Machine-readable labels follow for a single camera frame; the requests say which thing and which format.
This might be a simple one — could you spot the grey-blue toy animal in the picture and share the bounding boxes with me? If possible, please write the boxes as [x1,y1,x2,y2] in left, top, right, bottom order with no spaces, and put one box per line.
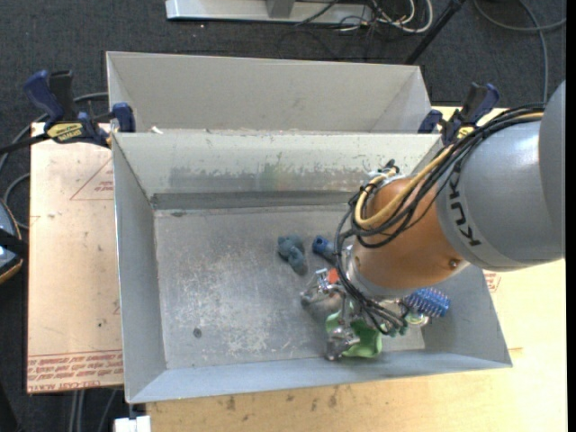
[276,234,310,275]

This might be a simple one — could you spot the grey metal bin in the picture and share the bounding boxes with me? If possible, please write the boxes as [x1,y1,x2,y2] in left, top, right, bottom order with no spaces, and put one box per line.
[106,50,513,404]

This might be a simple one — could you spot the small blue and grey cylinder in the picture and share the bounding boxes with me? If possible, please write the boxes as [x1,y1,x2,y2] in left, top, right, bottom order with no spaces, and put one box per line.
[311,235,337,258]

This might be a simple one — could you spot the blue ribbed brush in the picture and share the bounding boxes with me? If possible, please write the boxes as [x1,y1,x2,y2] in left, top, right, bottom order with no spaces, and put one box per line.
[403,287,452,319]

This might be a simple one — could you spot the green soft cup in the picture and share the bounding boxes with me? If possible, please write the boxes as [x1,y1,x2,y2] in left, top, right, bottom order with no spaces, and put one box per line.
[325,310,384,360]

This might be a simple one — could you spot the brown cardboard board, red print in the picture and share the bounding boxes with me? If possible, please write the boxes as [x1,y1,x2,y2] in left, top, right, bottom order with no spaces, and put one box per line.
[26,121,125,394]

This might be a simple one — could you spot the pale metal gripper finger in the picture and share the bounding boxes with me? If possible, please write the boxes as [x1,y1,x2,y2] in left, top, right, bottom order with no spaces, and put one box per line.
[300,268,333,307]
[324,326,362,362]

